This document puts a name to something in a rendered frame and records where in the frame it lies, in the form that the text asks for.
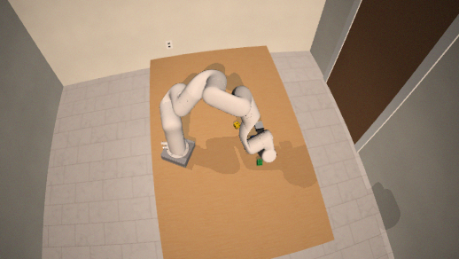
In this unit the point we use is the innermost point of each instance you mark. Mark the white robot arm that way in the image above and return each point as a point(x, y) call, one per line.
point(212, 85)

